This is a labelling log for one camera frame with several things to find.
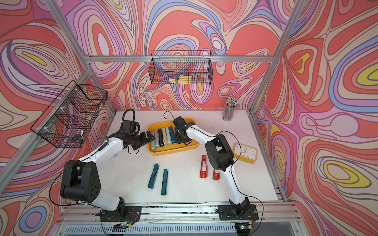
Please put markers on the pencil holder cup with pencils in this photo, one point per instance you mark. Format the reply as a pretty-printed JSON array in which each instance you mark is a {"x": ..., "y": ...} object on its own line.
[{"x": 230, "y": 106}]

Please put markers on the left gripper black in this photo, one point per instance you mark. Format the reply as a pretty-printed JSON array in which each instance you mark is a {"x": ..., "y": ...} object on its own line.
[{"x": 144, "y": 140}]

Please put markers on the light green pliers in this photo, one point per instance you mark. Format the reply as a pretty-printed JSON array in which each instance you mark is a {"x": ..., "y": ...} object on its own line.
[{"x": 169, "y": 141}]

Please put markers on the yellow alarm clock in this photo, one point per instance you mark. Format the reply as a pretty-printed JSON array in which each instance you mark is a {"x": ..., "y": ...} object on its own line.
[{"x": 245, "y": 153}]

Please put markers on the black wire basket back wall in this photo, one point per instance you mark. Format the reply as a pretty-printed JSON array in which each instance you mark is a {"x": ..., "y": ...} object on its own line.
[{"x": 181, "y": 67}]

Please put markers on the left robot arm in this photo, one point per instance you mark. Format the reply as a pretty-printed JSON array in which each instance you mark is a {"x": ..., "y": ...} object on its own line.
[{"x": 81, "y": 181}]

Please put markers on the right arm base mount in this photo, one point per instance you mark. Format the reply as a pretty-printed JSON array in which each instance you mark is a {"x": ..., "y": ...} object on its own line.
[{"x": 229, "y": 212}]

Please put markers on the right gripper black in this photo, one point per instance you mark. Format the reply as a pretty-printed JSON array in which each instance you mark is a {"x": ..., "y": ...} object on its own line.
[{"x": 180, "y": 141}]

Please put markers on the teal pliers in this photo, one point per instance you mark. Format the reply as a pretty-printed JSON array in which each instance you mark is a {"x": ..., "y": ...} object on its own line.
[
  {"x": 164, "y": 183},
  {"x": 153, "y": 176},
  {"x": 172, "y": 135},
  {"x": 176, "y": 135}
]

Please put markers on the black wire basket wall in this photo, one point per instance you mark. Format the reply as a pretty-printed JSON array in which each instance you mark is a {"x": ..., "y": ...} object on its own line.
[
  {"x": 181, "y": 67},
  {"x": 67, "y": 121}
]

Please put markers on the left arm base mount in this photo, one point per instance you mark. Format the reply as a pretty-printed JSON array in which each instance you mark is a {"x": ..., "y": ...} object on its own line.
[{"x": 127, "y": 214}]

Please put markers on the yellow plastic storage tray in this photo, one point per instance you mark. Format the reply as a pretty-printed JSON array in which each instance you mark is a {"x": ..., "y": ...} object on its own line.
[{"x": 169, "y": 149}]

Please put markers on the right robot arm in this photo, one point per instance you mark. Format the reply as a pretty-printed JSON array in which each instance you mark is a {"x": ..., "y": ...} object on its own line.
[{"x": 220, "y": 156}]

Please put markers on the black pruning pliers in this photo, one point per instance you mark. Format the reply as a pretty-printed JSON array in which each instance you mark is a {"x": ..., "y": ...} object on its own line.
[{"x": 160, "y": 138}]

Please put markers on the red pliers left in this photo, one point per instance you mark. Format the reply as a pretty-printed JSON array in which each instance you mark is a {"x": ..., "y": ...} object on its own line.
[{"x": 203, "y": 168}]

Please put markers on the black wire basket left wall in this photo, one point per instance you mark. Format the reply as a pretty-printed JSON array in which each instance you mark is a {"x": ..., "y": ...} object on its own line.
[{"x": 67, "y": 121}]

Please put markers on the beige pruning pliers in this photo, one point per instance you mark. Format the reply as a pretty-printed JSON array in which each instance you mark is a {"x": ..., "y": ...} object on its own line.
[{"x": 164, "y": 136}]

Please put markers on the red pliers right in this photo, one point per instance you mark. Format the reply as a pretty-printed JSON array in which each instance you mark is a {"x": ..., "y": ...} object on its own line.
[{"x": 216, "y": 175}]

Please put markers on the red pliers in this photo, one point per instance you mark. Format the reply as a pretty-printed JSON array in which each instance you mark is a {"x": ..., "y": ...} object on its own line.
[
  {"x": 216, "y": 175},
  {"x": 203, "y": 168}
]

